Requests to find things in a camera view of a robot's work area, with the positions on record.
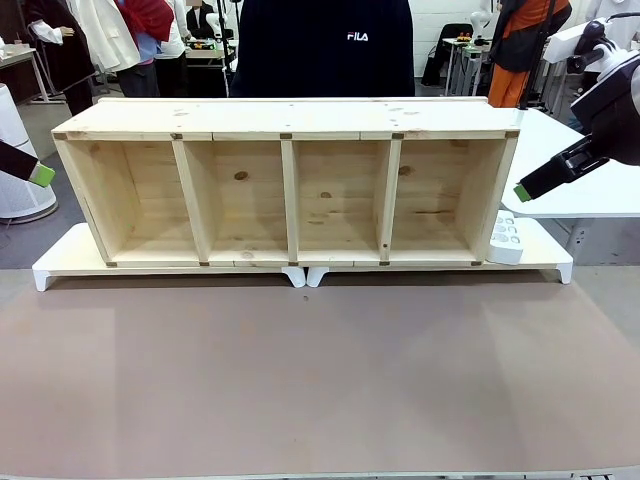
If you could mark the pine wooden four-compartment shelf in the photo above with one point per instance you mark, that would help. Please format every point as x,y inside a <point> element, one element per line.
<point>340,117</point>

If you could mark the white power strip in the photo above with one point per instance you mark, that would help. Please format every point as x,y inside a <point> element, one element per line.
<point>507,242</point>

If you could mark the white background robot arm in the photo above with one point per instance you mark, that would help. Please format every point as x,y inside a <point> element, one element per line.
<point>481,20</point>

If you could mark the black chair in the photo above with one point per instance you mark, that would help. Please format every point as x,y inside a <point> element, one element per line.
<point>445,55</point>

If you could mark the white desk riser stand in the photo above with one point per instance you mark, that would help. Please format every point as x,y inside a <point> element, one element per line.
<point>542,255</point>
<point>65,255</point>

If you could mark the person in navy FILA sweatshirt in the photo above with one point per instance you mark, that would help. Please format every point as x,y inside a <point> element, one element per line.
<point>325,55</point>

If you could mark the background table with orange objects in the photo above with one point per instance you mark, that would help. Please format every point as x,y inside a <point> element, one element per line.
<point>462,47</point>

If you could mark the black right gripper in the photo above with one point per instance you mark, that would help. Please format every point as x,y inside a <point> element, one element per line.
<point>617,120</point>

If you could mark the white air purifier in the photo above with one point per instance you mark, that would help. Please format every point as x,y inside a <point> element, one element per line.
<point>12,150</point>

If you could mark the mannequin in white coat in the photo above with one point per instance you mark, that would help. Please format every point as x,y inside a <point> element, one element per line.
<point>110,35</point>

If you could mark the grey background desk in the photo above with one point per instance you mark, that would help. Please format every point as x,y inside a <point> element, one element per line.
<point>20,57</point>

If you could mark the mannequin in black coat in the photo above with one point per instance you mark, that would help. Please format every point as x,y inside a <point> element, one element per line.
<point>65,45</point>

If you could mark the person in orange and black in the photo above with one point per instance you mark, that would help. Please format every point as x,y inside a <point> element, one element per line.
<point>520,40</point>

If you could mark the red garment on mannequin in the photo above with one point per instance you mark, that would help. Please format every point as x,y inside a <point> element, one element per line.
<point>147,20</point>

